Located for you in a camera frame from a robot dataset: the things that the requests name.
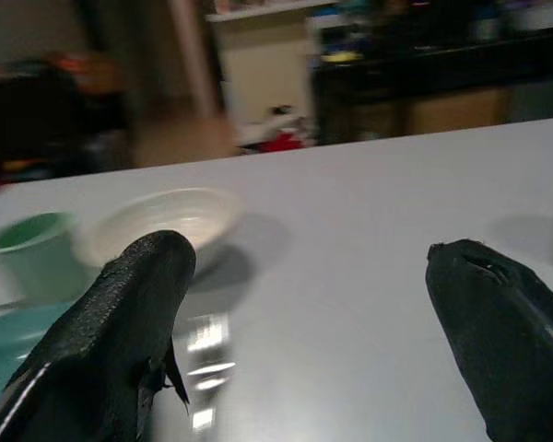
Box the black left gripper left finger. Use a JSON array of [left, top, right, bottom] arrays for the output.
[[0, 229, 198, 442]]

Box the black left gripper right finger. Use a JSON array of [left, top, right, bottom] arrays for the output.
[[424, 238, 553, 442]]

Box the teal plate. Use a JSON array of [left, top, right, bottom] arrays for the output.
[[0, 301, 77, 386]]

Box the white ceramic bowl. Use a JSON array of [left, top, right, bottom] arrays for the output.
[[72, 187, 246, 273]]

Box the green mug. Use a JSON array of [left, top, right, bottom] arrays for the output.
[[0, 211, 91, 309]]

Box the dark chair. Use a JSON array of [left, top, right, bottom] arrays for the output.
[[0, 64, 135, 194]]

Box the red and white bag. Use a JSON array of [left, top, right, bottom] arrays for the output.
[[237, 106, 317, 156]]

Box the cream cabinet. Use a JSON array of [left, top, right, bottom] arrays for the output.
[[206, 0, 340, 144]]

